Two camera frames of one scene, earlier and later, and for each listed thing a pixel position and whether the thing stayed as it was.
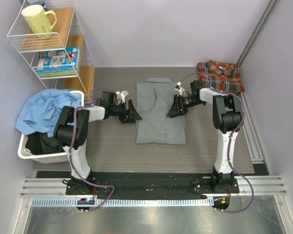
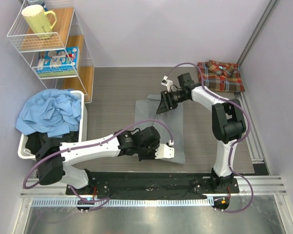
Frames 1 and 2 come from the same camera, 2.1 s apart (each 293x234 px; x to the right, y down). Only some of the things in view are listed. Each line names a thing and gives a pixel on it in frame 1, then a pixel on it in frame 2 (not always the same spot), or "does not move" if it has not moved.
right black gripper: [178, 108] → [166, 103]
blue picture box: [58, 62] does not move
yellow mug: [38, 20] does not move
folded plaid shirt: [225, 77] does not move
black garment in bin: [39, 143] does not move
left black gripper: [129, 115] → [152, 156]
